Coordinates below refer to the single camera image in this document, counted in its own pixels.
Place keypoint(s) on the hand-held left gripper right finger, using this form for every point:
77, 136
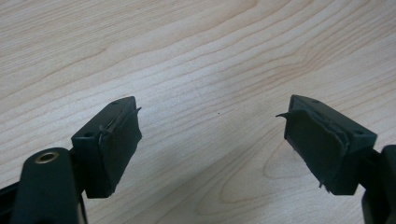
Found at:
323, 146

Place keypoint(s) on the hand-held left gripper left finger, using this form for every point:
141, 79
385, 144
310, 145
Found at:
106, 149

